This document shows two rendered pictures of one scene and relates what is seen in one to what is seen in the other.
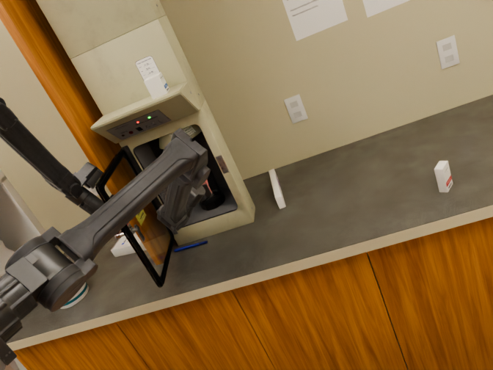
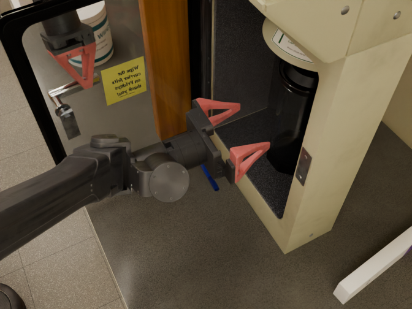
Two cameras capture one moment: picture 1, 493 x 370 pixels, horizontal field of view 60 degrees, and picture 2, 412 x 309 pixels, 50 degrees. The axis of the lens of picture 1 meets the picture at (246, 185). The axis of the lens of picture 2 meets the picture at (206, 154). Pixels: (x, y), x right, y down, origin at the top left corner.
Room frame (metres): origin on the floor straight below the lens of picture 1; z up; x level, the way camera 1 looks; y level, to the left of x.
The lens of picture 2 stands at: (1.04, -0.14, 1.71)
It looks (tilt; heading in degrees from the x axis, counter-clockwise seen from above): 52 degrees down; 47
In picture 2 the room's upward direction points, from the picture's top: straight up
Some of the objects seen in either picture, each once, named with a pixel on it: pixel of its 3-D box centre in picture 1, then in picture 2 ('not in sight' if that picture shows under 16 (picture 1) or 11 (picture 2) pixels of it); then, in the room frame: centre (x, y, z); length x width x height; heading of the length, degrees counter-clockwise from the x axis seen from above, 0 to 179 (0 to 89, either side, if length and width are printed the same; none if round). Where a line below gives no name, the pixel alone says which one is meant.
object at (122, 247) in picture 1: (133, 241); not in sight; (1.65, 0.54, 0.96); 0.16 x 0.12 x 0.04; 67
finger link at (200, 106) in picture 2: not in sight; (219, 120); (1.39, 0.21, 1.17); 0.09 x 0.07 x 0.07; 163
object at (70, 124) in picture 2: (138, 233); (69, 123); (1.20, 0.37, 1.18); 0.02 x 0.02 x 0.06; 80
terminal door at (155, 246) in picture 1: (140, 216); (124, 90); (1.31, 0.36, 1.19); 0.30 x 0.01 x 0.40; 170
